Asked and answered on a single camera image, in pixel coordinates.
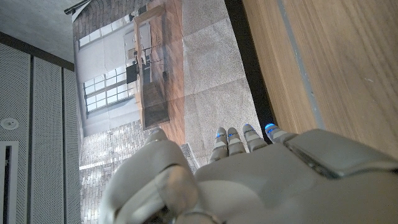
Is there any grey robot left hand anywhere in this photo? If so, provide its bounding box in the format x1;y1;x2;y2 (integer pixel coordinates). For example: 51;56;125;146
98;123;398;224

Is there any printed room scene backdrop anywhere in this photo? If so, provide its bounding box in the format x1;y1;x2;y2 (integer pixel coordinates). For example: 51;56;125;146
72;0;277;224

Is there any long grey tape strip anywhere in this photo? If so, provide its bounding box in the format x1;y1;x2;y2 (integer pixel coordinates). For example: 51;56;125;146
275;0;326;130

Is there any round white ceiling detector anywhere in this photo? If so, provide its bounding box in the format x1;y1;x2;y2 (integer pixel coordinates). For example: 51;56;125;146
0;118;19;131

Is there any white framed ceiling slot vent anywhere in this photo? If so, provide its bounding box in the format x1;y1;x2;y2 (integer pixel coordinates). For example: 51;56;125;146
0;141;19;224

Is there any dark backdrop stand frame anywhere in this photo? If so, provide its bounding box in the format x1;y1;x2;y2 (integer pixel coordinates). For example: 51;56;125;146
64;0;91;16

